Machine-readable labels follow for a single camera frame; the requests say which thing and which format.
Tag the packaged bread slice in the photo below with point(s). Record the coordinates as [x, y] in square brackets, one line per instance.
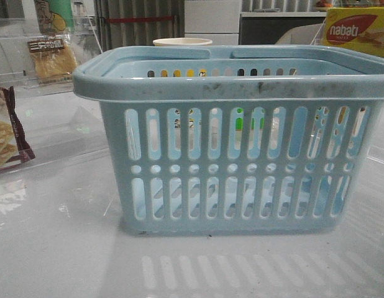
[53, 58]

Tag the green packaged item behind basket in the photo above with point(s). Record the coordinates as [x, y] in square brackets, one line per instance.
[257, 120]

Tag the light blue plastic basket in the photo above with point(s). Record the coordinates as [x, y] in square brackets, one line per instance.
[181, 166]

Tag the cream paper cup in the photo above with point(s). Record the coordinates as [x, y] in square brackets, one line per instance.
[182, 42]

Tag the white cabinet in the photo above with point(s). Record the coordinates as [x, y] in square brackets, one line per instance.
[218, 21]

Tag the clear acrylic display shelf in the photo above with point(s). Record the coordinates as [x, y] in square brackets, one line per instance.
[17, 68]

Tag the brown wafer snack bag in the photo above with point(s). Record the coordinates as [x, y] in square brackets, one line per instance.
[14, 149]

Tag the green cartoon snack package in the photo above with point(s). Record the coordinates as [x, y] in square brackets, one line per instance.
[54, 16]

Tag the yellow nabati wafer box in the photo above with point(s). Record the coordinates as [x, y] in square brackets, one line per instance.
[358, 29]

